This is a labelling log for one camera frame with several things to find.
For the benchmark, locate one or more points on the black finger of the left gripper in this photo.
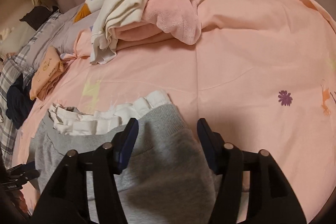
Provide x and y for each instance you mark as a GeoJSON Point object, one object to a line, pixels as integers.
{"type": "Point", "coordinates": [15, 182]}
{"type": "Point", "coordinates": [20, 169]}

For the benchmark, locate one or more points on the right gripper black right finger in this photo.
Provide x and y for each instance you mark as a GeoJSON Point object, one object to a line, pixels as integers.
{"type": "Point", "coordinates": [270, 196]}

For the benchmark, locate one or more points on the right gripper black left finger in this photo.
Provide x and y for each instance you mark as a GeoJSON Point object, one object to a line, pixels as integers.
{"type": "Point", "coordinates": [64, 199]}

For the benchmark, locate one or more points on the grey New York sweatshirt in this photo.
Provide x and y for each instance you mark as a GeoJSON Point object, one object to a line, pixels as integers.
{"type": "Point", "coordinates": [167, 179]}

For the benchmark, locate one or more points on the orange folded small clothes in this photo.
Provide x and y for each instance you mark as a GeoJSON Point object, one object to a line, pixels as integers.
{"type": "Point", "coordinates": [47, 75]}

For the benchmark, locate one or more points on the dark navy crumpled garment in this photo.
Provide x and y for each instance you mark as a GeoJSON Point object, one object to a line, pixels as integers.
{"type": "Point", "coordinates": [19, 103]}

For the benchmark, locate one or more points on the plaid blue grey pillow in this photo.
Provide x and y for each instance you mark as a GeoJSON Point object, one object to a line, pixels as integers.
{"type": "Point", "coordinates": [16, 76]}

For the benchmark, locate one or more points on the pink floral duvet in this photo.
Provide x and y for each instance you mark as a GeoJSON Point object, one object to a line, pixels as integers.
{"type": "Point", "coordinates": [262, 74]}

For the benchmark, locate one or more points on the beige headboard cushion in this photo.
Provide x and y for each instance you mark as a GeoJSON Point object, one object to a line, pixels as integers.
{"type": "Point", "coordinates": [18, 37]}

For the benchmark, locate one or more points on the lilac grey bed sheet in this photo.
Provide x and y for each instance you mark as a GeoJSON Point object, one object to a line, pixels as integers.
{"type": "Point", "coordinates": [60, 31]}

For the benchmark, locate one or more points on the dark brown cloth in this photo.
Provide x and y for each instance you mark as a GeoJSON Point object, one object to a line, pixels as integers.
{"type": "Point", "coordinates": [38, 16]}

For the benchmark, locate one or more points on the cream white folded garment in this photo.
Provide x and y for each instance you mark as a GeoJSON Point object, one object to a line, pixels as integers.
{"type": "Point", "coordinates": [113, 14]}

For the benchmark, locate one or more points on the pink fleece folded garment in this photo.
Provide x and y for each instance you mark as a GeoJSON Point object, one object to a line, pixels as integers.
{"type": "Point", "coordinates": [177, 18]}

